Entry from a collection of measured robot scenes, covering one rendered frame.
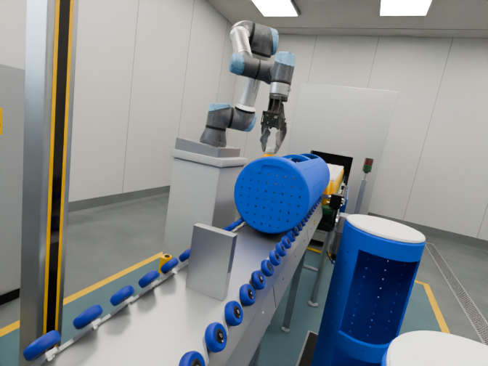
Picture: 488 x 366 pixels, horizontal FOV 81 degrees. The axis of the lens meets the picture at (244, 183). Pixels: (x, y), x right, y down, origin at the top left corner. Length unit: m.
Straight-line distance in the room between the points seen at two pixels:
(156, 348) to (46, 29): 0.59
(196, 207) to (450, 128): 5.24
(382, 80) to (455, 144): 1.70
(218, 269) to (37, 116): 0.47
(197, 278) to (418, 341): 0.43
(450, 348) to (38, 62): 0.84
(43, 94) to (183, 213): 1.08
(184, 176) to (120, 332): 1.07
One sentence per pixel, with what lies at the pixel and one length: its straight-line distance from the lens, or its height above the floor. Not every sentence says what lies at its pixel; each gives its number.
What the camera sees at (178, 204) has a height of 0.86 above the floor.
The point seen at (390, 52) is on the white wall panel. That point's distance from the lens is 6.28.
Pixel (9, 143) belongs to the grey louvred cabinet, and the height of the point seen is 1.03.
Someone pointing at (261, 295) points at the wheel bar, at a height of 0.92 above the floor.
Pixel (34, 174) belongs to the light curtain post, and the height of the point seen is 1.15.
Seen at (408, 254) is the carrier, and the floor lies 0.99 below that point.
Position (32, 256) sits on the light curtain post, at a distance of 0.75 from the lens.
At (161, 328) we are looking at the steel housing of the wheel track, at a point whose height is 0.93.
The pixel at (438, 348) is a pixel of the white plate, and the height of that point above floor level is 1.04.
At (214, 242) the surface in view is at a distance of 0.64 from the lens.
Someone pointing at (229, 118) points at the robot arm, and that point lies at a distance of 1.57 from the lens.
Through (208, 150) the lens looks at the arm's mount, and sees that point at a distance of 1.50.
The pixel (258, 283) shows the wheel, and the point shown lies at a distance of 0.70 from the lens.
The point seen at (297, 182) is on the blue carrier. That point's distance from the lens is 1.00.
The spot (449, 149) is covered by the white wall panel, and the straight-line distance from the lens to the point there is 6.14.
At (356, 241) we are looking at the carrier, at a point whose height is 0.98.
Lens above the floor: 1.30
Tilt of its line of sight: 10 degrees down
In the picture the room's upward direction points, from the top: 9 degrees clockwise
